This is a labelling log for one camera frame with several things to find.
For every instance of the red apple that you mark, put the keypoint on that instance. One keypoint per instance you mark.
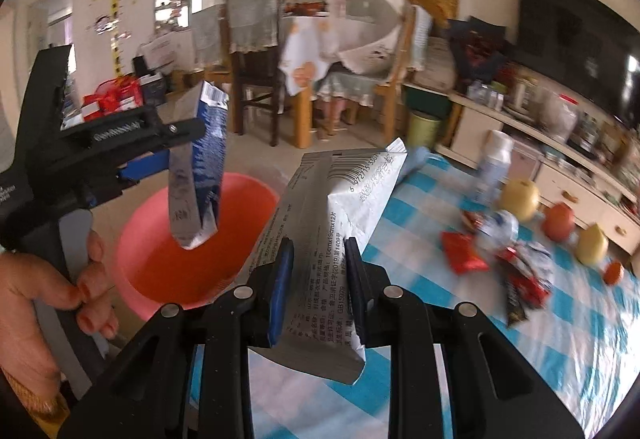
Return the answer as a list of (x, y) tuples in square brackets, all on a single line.
[(558, 222)]

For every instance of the blue white carton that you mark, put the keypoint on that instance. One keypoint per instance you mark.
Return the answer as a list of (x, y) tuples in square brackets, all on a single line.
[(200, 179)]

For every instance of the giraffe height chart sticker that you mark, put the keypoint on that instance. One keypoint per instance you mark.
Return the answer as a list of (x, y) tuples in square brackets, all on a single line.
[(117, 14)]

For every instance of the person's left forearm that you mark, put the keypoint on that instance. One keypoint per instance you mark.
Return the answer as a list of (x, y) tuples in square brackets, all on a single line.
[(30, 394)]

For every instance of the cream television cabinet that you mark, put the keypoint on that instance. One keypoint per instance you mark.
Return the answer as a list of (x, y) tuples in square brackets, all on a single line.
[(550, 169)]

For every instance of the white paper bag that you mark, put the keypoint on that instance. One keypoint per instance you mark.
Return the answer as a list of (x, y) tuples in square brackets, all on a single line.
[(167, 51)]

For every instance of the white orange print tablecloth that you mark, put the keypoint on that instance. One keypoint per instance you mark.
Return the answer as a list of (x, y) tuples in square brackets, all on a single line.
[(302, 54)]

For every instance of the pink plastic basin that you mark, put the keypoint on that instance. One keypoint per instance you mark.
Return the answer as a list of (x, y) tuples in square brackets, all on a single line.
[(165, 269)]

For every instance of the grey white printed packet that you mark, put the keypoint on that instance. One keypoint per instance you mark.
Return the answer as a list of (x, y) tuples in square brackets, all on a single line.
[(325, 199)]

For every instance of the black television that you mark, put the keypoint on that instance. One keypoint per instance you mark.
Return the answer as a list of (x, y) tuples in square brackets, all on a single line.
[(575, 34)]

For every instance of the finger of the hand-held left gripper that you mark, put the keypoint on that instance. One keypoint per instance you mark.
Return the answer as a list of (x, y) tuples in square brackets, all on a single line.
[(172, 135), (47, 94)]

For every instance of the light blue plastic chair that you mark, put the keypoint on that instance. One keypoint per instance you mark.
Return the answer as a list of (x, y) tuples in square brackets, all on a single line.
[(415, 161)]

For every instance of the white electric kettle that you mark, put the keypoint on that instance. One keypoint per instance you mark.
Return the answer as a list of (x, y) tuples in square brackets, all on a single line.
[(522, 95)]

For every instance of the dark snack wrapper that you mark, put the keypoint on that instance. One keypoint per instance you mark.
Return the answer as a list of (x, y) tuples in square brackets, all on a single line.
[(517, 306)]

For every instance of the yellow pear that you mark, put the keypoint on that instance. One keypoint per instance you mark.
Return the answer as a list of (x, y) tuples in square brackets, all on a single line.
[(592, 245), (520, 200)]

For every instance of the blue white checkered tablecloth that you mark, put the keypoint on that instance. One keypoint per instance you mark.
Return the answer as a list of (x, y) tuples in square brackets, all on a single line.
[(500, 369)]

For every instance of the orange tangerine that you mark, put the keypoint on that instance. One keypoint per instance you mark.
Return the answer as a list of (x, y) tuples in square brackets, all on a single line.
[(613, 273)]

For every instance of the blue white crumpled wrapper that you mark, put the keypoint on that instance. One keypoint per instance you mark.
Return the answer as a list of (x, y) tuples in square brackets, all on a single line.
[(497, 231)]

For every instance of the white mesh food cover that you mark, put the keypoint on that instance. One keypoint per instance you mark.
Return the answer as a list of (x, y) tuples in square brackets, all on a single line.
[(370, 14)]

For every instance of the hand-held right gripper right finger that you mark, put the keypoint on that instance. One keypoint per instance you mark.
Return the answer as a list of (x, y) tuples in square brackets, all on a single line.
[(357, 294)]

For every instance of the white plastic bottle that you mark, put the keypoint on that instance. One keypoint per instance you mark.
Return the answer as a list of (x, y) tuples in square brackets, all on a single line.
[(495, 164)]

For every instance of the pale green waste bin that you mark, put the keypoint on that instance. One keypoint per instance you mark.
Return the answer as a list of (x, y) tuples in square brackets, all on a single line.
[(424, 134)]

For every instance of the clear plastic bag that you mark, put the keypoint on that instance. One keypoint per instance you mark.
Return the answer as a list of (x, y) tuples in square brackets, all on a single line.
[(559, 119)]

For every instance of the dark wrapped flower bouquet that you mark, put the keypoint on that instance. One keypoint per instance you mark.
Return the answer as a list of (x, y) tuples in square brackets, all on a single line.
[(477, 51)]

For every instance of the red gift box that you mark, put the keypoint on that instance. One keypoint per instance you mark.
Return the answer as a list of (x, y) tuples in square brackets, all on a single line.
[(110, 99)]

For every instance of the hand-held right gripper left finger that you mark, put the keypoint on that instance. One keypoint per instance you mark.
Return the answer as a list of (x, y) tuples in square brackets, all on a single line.
[(280, 294)]

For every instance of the dark blue box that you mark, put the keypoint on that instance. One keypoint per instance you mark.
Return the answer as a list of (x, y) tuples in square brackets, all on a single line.
[(150, 81)]

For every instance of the white printed package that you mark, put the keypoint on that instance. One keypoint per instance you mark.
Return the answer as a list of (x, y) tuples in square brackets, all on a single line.
[(435, 64)]

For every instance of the light wooden chair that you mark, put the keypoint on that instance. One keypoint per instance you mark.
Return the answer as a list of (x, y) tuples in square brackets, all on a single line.
[(395, 84)]

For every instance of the orange red snack wrapper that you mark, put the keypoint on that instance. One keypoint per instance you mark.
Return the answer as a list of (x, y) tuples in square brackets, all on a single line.
[(462, 253)]

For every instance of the person's left hand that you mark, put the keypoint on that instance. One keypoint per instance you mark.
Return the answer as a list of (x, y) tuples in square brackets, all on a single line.
[(25, 319)]

